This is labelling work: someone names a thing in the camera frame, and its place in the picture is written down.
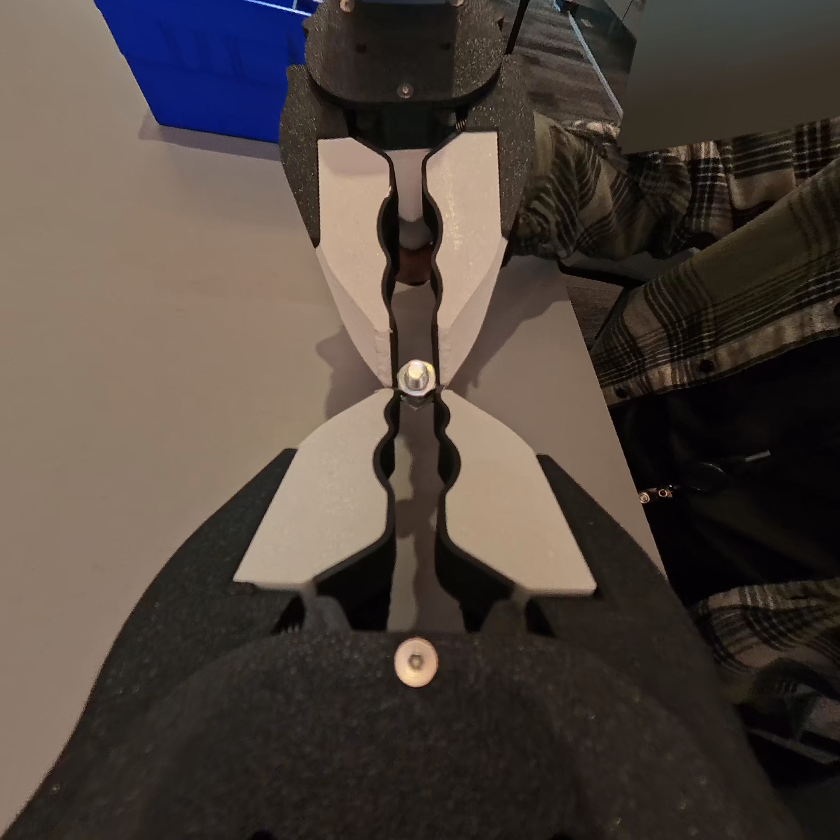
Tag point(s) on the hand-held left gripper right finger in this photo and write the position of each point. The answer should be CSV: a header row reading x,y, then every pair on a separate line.
x,y
512,525

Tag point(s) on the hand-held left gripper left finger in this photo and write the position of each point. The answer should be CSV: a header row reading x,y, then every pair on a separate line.
x,y
328,518

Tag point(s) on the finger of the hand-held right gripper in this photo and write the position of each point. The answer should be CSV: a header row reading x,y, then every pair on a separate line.
x,y
348,216
469,216

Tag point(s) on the steel hex nut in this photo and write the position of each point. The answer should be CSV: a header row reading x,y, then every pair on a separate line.
x,y
428,387

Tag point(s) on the steel bolt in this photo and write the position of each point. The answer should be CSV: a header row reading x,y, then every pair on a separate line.
x,y
415,373

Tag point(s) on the blue bin with black divider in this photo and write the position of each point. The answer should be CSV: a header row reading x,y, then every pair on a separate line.
x,y
197,72

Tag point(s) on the person's right forearm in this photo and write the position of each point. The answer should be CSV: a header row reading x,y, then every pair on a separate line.
x,y
590,190

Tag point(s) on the person's right hand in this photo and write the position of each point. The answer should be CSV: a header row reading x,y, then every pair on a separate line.
x,y
413,269

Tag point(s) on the person's plaid shirt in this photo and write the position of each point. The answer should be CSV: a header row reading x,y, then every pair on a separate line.
x,y
722,315

